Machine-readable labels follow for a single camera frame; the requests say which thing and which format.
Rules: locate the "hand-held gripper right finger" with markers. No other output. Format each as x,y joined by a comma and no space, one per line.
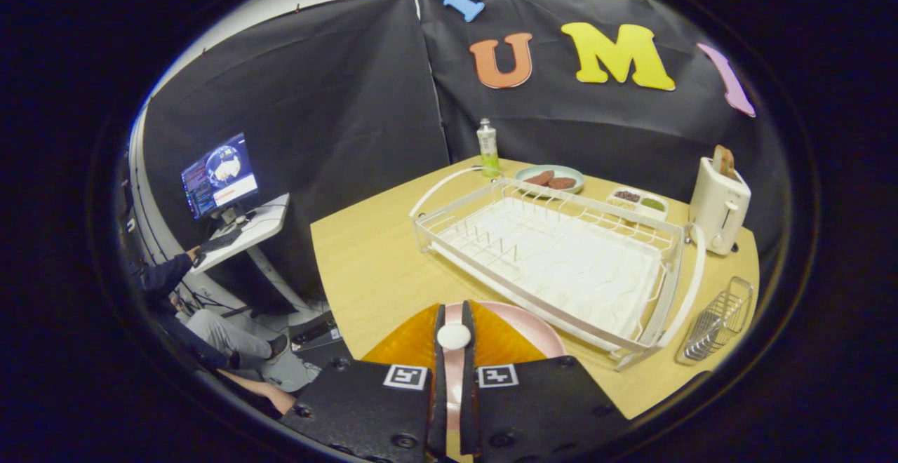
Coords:
468,407

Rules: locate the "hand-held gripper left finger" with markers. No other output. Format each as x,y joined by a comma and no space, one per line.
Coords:
438,407

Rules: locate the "pink plate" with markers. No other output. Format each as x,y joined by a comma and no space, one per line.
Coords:
540,340

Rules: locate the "pale green plate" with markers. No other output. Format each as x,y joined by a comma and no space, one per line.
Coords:
572,172

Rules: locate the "brown food piece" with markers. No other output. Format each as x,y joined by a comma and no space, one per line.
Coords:
563,183
539,178

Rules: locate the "white side desk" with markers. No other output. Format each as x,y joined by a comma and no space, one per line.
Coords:
266,221

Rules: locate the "white sectioned seed tray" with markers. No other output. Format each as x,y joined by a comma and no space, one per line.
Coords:
637,212

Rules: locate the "green clear bottle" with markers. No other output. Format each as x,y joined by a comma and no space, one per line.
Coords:
488,144

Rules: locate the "black keyboard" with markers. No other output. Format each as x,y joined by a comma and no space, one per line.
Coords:
220,240

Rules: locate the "white toaster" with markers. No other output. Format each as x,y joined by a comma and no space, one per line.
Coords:
715,210

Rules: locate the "computer monitor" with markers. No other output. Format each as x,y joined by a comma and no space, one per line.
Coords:
221,175

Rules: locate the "brown toast slice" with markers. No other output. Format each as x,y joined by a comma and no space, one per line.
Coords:
723,161

